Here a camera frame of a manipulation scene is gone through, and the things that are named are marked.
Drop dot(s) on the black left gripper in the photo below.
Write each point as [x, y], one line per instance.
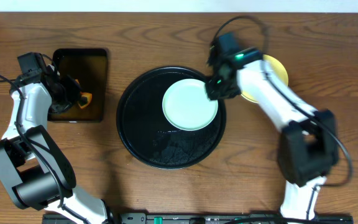
[72, 90]

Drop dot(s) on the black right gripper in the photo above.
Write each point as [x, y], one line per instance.
[212, 95]

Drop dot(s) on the orange green scrub sponge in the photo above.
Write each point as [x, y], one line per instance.
[82, 99]

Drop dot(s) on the yellow plate with stain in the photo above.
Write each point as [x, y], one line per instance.
[278, 68]

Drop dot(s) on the mint green plate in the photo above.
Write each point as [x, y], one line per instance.
[186, 105]

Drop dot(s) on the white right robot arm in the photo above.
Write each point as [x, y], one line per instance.
[307, 148]

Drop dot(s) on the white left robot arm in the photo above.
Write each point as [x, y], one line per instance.
[33, 169]

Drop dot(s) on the black rectangular water tray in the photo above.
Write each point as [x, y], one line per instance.
[90, 68]

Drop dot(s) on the round black serving tray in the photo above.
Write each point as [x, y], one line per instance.
[148, 135]

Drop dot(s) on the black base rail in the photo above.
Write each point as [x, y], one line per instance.
[141, 218]

